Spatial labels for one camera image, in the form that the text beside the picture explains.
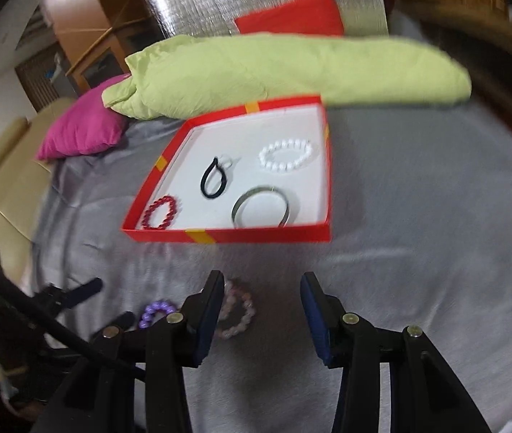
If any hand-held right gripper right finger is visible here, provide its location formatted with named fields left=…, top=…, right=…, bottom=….
left=300, top=272, right=493, bottom=433

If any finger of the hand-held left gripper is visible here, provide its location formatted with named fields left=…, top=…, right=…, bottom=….
left=35, top=277, right=103, bottom=310
left=98, top=311, right=134, bottom=332

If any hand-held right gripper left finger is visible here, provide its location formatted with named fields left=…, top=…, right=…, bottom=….
left=31, top=271, right=225, bottom=433

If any purple bead bracelet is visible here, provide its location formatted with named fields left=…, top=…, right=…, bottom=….
left=138, top=298, right=180, bottom=331

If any pale pink bead bracelet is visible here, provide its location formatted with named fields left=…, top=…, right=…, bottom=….
left=213, top=280, right=257, bottom=341

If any red shallow box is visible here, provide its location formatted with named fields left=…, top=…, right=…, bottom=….
left=121, top=95, right=332, bottom=245

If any silver bangle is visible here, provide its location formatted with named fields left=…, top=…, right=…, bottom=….
left=231, top=186, right=292, bottom=230

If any beige leather sofa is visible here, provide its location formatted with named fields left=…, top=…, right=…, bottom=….
left=0, top=97, right=81, bottom=325

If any grey blanket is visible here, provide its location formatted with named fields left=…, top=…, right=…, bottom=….
left=31, top=99, right=512, bottom=433

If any magenta pillow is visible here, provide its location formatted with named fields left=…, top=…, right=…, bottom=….
left=36, top=72, right=133, bottom=161

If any brown slatted screen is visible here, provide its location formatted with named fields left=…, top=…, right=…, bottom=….
left=15, top=52, right=65, bottom=113

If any wooden cabinet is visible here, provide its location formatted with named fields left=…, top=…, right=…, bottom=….
left=66, top=25, right=158, bottom=97

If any light green quilt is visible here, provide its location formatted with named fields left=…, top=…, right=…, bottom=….
left=102, top=32, right=472, bottom=122

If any silver foil panel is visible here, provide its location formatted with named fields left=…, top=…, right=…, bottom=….
left=141, top=0, right=389, bottom=41

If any red cushion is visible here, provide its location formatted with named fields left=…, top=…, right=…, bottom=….
left=234, top=0, right=346, bottom=37

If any black cable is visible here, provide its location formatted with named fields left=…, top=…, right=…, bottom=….
left=0, top=244, right=146, bottom=382

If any red bead bracelet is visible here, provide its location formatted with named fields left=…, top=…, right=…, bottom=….
left=141, top=194, right=180, bottom=231

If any black hair tie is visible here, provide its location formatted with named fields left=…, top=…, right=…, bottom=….
left=199, top=157, right=232, bottom=200

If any white bead bracelet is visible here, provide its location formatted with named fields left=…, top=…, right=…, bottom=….
left=258, top=137, right=317, bottom=174

